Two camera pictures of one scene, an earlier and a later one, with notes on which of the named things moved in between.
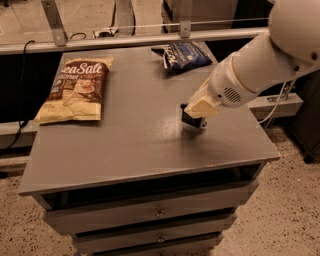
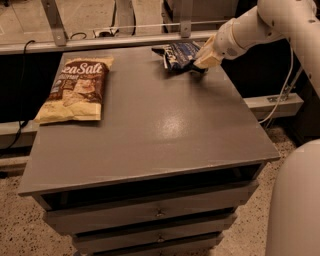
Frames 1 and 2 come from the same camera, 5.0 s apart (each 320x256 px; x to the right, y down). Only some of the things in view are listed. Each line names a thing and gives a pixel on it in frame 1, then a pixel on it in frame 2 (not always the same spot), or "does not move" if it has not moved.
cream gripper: x=224 y=84 -> x=224 y=44
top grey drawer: x=104 y=217 does not move
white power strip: x=108 y=33 does not move
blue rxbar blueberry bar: x=187 y=117 -> x=192 y=66
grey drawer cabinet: x=142 y=180 does not move
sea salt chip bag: x=77 y=91 does not move
